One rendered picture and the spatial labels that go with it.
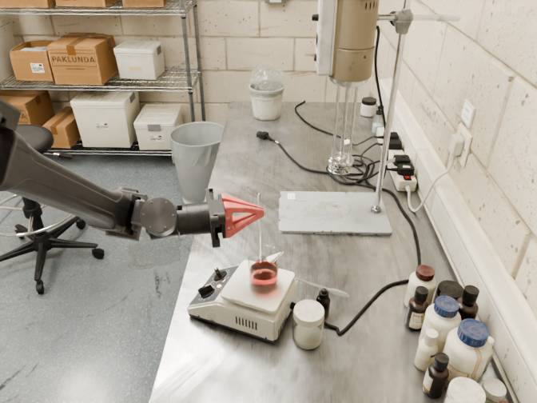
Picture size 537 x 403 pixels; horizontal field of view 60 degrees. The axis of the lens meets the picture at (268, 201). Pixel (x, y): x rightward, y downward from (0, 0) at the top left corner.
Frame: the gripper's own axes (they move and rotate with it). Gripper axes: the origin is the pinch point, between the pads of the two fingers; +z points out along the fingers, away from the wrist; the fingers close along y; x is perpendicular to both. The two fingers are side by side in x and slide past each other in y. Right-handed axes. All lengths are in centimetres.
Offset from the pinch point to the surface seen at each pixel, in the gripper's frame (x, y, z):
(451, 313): 14.7, -16.9, 31.9
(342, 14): -27.8, 29.6, 23.4
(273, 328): 21.0, -8.7, 1.0
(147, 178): 99, 199, -38
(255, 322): 20.9, -6.7, -2.2
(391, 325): 25.8, -8.2, 25.9
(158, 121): 66, 214, -27
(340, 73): -15.4, 28.9, 23.9
